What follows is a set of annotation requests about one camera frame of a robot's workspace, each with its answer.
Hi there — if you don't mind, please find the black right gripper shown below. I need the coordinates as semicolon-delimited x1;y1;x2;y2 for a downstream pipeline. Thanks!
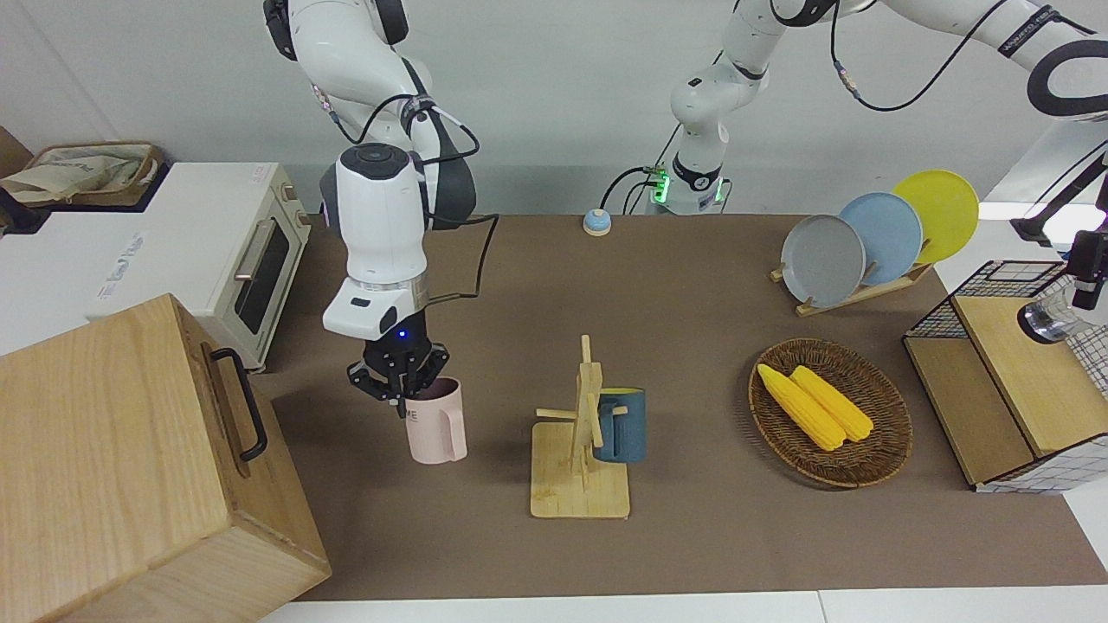
347;309;452;419

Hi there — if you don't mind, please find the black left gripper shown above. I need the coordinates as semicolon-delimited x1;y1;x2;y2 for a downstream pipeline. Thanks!
1072;231;1108;312

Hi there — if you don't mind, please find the white cup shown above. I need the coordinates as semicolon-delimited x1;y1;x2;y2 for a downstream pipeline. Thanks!
1017;281;1093;347

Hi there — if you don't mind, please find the pink mug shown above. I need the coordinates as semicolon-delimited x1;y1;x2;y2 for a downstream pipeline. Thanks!
405;376;468;466

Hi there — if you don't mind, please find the black background stand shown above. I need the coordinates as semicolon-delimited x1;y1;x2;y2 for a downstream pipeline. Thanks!
1008;138;1108;245

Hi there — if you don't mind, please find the yellow plate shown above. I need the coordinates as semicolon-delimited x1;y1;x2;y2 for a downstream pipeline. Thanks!
892;170;980;266

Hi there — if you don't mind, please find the light blue plate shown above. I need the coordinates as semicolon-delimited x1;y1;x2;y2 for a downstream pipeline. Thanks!
838;192;924;287

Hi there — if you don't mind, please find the wooden mug tree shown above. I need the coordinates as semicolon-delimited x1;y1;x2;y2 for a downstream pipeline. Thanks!
530;334;631;520

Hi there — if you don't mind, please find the wooden plate rack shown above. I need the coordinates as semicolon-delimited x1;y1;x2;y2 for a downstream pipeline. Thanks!
770;260;934;318

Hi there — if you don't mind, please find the dark teal mug yellow inside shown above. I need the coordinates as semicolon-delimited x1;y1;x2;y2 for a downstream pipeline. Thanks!
592;388;647;464

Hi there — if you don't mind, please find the cream toaster oven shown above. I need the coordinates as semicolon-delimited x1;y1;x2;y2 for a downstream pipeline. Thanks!
85;162;311;375

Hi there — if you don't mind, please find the grey plate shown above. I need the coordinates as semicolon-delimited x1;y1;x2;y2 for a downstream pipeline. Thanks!
780;215;866;309

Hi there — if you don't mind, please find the brown wicker basket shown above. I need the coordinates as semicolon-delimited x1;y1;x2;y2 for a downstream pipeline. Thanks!
748;338;914;490

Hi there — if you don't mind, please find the yellow corn cob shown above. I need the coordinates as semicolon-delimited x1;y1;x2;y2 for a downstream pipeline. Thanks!
757;363;847;453
790;365;875;443

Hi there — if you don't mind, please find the wooden cabinet box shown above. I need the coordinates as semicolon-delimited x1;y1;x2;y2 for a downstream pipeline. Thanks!
0;292;332;623

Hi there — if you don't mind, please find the basket with cloth bag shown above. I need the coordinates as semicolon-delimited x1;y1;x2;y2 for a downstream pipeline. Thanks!
0;141;165;209

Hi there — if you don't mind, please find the wire shelf with wooden boards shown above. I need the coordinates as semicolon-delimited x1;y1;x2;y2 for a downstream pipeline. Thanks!
903;260;1108;494

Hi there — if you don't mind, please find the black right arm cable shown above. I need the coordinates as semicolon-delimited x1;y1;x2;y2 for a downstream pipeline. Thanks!
329;91;500;304

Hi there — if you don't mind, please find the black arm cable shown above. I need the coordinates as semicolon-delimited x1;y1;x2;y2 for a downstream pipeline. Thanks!
329;91;500;304
829;0;1014;113

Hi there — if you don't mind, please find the black cabinet handle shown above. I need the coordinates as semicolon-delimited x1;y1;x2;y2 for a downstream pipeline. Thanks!
210;347;269;463

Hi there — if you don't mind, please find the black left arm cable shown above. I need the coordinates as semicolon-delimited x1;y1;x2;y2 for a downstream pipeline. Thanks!
829;0;1014;113

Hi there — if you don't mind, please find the black base cable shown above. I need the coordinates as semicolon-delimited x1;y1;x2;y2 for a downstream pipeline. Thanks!
602;166;659;214
628;121;685;215

